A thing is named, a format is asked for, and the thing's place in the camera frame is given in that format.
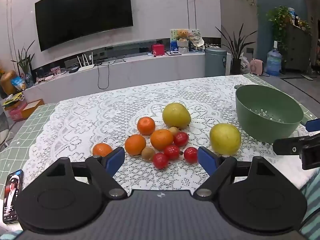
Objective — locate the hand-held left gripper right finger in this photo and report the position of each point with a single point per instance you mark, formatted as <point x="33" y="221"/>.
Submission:
<point x="207" y="158"/>

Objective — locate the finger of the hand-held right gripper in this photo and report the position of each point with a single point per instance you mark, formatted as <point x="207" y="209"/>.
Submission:
<point x="313" y="125"/>
<point x="287" y="146"/>

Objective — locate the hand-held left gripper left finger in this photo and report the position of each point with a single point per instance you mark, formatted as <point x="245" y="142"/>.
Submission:
<point x="115" y="158"/>

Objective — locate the orange mandarin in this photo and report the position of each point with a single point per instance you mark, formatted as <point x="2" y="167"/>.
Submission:
<point x="135" y="144"/>
<point x="146" y="125"/>
<point x="101" y="149"/>
<point x="162" y="139"/>

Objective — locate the red cherry tomato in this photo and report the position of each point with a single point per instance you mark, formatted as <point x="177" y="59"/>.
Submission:
<point x="190" y="154"/>
<point x="181" y="139"/>
<point x="172" y="152"/>
<point x="160" y="160"/>

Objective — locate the yellow-green pear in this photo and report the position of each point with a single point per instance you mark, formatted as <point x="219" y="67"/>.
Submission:
<point x="176" y="116"/>
<point x="225" y="138"/>

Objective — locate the brown kiwi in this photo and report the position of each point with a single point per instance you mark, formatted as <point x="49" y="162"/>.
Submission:
<point x="148" y="154"/>
<point x="174" y="130"/>

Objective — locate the green colander bowl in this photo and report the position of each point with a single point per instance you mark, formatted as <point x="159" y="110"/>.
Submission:
<point x="250" y="115"/>

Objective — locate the white lace tablecloth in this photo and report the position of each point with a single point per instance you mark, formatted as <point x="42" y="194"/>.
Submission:
<point x="87" y="120"/>

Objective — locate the teal striped cloth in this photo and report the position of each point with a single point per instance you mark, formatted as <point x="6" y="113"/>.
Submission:
<point x="311" y="205"/>

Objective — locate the blue water bottle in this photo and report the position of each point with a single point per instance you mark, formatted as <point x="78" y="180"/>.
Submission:
<point x="273" y="61"/>

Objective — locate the grey dresser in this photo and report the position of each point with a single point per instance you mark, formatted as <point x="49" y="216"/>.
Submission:
<point x="297" y="47"/>

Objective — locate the pink heater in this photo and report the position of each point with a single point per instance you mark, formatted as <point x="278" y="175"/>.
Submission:
<point x="257" y="66"/>

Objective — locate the green checked tablecloth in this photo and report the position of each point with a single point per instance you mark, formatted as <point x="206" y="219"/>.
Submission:
<point x="32" y="120"/>

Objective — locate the white plastic bag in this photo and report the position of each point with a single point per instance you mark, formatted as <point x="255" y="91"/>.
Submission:
<point x="244" y="63"/>

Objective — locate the white router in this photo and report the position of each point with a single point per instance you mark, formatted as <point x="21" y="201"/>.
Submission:
<point x="85" y="66"/>

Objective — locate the white TV console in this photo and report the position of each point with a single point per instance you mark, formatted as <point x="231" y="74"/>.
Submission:
<point x="150" y="67"/>

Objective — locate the grey trash can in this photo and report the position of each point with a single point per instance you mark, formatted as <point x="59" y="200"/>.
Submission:
<point x="216" y="61"/>

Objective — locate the cardboard box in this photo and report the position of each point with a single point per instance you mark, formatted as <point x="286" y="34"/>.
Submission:
<point x="31" y="106"/>

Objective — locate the black smartphone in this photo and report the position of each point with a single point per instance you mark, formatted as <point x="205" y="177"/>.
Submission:
<point x="11" y="197"/>

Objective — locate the leafy plant on dresser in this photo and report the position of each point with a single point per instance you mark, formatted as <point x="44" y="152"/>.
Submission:
<point x="280" y="20"/>

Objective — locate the long-leaf potted plant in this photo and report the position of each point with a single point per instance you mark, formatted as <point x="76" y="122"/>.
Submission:
<point x="235" y="47"/>

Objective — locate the white flower pot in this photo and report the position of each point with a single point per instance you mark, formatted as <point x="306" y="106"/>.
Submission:
<point x="183" y="46"/>

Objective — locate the red box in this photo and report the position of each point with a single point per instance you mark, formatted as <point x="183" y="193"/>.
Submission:
<point x="158" y="49"/>

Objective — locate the colourful picture board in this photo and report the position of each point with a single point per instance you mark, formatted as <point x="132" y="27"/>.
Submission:
<point x="195" y="33"/>

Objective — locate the yellow teddy bear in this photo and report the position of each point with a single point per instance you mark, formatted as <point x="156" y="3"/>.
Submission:
<point x="182" y="35"/>

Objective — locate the small green potted plant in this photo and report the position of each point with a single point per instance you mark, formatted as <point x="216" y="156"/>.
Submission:
<point x="23" y="60"/>

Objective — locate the black wall television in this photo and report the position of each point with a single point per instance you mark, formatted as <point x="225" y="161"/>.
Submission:
<point x="83" y="15"/>

